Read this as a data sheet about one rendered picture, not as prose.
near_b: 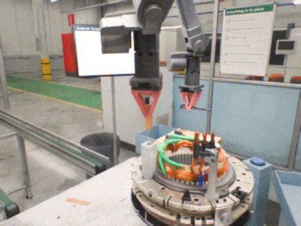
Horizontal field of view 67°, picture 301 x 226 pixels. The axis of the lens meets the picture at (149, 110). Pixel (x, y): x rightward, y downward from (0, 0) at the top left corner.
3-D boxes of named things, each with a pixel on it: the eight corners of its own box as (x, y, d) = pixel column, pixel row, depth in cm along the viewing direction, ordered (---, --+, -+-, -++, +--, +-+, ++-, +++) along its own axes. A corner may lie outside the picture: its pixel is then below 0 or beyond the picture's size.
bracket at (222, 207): (209, 221, 50) (211, 201, 49) (224, 218, 51) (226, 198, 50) (214, 228, 48) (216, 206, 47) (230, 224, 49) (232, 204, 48)
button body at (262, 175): (251, 234, 81) (260, 169, 75) (235, 221, 87) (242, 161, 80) (263, 227, 84) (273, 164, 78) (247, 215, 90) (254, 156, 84)
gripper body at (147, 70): (129, 89, 49) (127, 52, 46) (137, 80, 58) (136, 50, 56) (159, 89, 48) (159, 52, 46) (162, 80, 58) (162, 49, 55)
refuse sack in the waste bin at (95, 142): (74, 171, 233) (71, 139, 224) (104, 158, 261) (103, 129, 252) (99, 185, 209) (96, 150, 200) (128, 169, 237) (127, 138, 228)
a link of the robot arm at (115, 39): (164, 7, 41) (154, -13, 46) (98, 7, 38) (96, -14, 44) (156, 62, 50) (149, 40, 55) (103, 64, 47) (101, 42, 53)
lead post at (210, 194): (215, 203, 49) (219, 152, 46) (204, 198, 50) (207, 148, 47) (218, 199, 50) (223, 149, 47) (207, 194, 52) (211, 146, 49)
